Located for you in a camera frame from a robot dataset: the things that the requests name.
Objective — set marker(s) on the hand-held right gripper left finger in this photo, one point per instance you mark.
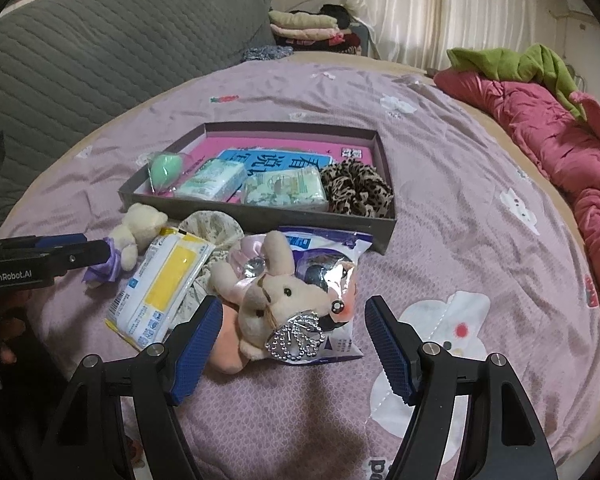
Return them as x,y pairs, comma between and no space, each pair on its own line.
195,350

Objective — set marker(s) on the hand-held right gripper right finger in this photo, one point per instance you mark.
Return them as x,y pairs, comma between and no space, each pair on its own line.
392,350

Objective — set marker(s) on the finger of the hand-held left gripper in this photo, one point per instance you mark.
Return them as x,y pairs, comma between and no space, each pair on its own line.
55,241
80,257

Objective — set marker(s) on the cream plush bear purple dress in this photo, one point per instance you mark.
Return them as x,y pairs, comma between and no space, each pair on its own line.
135,230

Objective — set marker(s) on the white yellow wipes packet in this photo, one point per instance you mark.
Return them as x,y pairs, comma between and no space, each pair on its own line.
150,300

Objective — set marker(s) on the plush rabbit with tiara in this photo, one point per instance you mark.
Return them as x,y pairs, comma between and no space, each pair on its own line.
280,290

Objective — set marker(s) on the green sponge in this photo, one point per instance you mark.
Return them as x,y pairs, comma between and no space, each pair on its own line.
165,170

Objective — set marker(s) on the shallow grey cardboard box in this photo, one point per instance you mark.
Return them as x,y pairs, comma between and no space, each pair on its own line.
255,215

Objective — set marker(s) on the green white tissue pack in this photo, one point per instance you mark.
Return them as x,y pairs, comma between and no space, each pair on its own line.
285,189
210,179

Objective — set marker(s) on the leopard print scrunchie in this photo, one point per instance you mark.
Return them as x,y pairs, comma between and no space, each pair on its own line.
355,190

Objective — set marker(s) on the person's left hand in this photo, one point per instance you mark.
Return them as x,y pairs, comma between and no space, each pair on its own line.
10,327

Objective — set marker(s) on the blue white plastic packet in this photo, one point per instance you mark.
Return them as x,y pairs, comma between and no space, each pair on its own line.
325,245

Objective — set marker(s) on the floral fabric cap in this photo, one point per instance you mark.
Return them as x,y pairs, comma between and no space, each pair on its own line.
210,225

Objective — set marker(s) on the purple printed bed sheet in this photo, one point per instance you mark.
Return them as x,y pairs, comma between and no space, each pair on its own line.
455,200

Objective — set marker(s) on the grey quilted headboard cover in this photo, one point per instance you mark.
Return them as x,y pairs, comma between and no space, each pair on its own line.
105,60

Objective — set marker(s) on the pink and blue book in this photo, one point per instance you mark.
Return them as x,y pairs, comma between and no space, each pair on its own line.
290,145

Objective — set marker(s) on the pink quilt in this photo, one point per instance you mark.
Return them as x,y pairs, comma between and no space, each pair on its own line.
555,130

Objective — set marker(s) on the dark knitted cloth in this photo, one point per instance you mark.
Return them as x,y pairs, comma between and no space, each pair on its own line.
267,54

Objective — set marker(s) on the dark red folded cloth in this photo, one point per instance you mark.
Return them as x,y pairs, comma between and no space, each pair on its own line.
340,45

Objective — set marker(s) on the green blanket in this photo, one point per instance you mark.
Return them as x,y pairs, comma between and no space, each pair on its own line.
530,65

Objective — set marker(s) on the pink folded cloth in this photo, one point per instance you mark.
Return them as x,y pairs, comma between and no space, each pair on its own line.
305,34

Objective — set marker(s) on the beige folded cloth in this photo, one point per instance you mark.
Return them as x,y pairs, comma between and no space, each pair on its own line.
300,20

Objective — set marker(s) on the white curtain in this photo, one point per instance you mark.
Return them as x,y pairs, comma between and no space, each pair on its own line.
455,15

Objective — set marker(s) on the black garment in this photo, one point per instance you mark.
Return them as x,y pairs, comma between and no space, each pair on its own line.
337,12

